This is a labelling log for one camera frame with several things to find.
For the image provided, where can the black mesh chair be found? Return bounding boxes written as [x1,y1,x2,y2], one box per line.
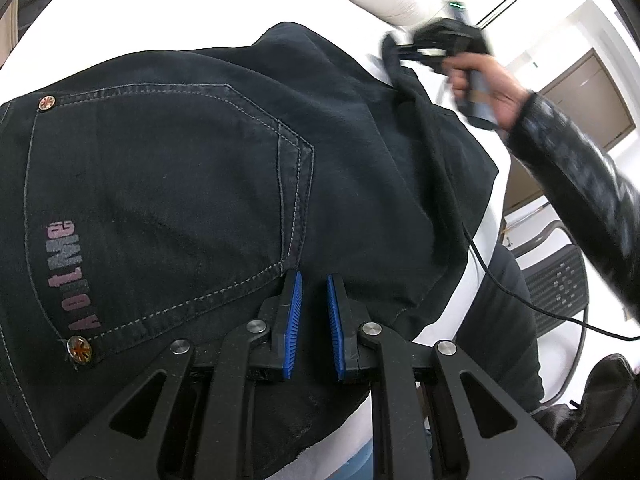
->
[514,219,592,403]

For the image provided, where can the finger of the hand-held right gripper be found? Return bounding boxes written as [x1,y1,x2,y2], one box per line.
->
[381,31,436,68]

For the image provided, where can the black denim pants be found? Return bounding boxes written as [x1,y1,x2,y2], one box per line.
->
[0,21,501,480]

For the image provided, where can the black cable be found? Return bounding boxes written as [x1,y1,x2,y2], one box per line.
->
[461,222,640,341]

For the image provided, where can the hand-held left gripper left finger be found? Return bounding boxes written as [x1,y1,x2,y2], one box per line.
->
[47,271,303,480]

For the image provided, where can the black leather jacket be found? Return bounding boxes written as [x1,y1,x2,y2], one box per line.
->
[531,352,640,480]

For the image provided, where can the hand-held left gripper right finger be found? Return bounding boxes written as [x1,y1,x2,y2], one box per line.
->
[326,274,578,480]

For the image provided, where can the person's right hand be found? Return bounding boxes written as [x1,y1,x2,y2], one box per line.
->
[442,54,537,134]

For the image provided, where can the brown door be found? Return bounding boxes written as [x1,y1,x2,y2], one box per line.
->
[500,49,637,213]

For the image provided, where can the bed with white sheet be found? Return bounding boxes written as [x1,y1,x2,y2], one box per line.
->
[0,0,523,480]

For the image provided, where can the person's right forearm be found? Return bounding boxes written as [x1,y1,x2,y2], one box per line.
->
[506,91,640,321]

